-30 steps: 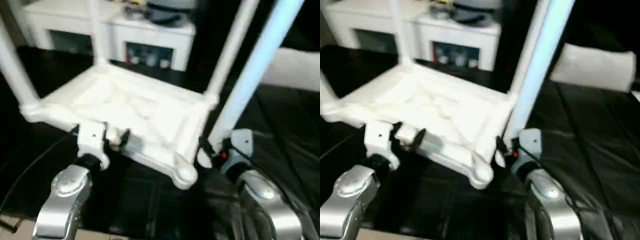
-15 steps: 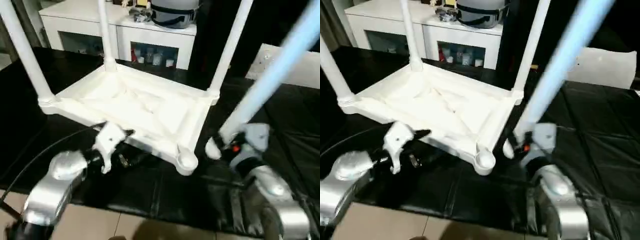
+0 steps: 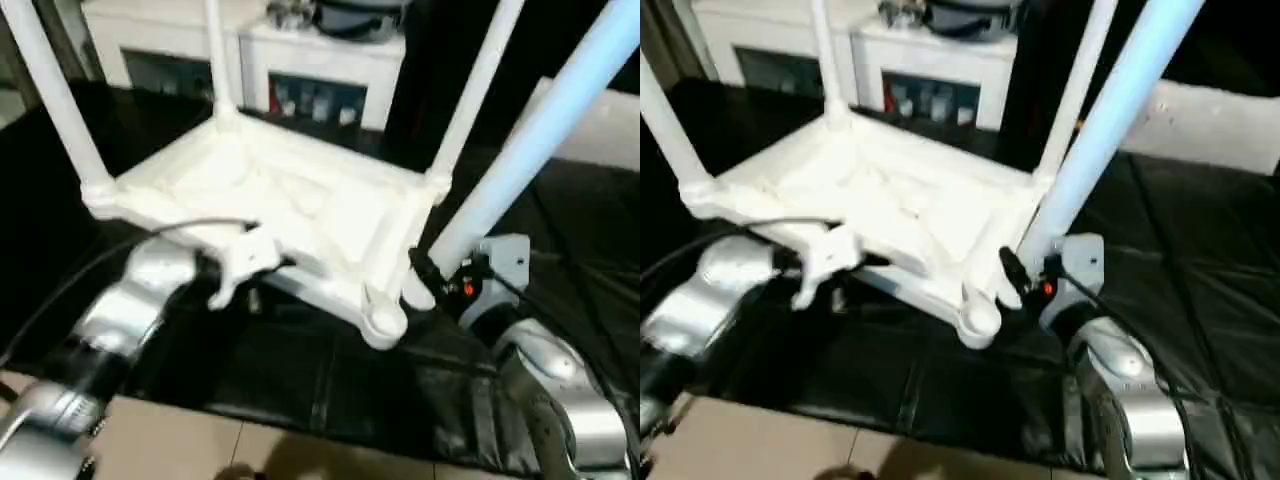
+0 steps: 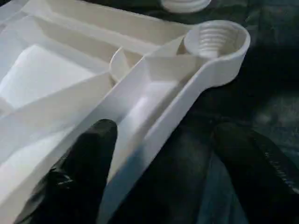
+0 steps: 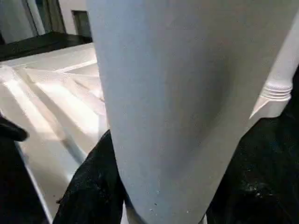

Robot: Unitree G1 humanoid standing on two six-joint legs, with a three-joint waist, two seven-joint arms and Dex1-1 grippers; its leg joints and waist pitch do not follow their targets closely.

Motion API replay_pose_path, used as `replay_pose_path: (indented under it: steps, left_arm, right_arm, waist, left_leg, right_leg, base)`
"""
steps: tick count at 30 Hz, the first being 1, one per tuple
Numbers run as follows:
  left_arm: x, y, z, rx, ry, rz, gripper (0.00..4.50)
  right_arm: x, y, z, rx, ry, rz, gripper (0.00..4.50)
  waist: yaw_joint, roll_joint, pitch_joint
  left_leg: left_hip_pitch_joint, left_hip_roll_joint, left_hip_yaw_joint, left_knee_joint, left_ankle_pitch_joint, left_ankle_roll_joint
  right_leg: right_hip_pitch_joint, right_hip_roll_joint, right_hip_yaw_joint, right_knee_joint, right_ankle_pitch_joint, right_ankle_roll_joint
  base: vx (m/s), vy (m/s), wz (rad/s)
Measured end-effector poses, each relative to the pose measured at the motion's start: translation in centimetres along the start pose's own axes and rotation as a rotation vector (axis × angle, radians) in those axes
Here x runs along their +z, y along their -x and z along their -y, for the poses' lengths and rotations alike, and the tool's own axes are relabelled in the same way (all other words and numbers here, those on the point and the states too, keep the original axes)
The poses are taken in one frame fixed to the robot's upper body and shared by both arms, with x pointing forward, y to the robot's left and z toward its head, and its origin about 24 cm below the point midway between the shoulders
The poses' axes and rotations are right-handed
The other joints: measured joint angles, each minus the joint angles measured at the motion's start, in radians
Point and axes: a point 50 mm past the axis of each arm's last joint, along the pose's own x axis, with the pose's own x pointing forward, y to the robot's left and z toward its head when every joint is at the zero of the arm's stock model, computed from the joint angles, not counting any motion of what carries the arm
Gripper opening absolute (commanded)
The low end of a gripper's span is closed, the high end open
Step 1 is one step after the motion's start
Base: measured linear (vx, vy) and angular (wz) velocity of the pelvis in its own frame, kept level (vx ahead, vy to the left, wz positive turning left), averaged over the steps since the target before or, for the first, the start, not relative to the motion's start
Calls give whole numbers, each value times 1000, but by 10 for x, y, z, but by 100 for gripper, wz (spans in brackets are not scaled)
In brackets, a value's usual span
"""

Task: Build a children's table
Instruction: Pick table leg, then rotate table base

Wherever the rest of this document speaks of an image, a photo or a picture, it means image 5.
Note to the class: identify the white plastic table leg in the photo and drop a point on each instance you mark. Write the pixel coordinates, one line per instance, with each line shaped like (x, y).
(282, 74)
(187, 93)

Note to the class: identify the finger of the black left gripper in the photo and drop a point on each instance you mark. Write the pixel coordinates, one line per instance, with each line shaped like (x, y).
(11, 131)

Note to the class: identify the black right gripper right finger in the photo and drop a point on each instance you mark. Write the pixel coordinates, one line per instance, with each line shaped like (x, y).
(247, 196)

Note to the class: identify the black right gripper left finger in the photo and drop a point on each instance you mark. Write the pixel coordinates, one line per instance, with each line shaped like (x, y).
(93, 186)

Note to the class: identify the black work mat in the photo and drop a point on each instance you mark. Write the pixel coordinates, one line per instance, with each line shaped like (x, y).
(42, 44)

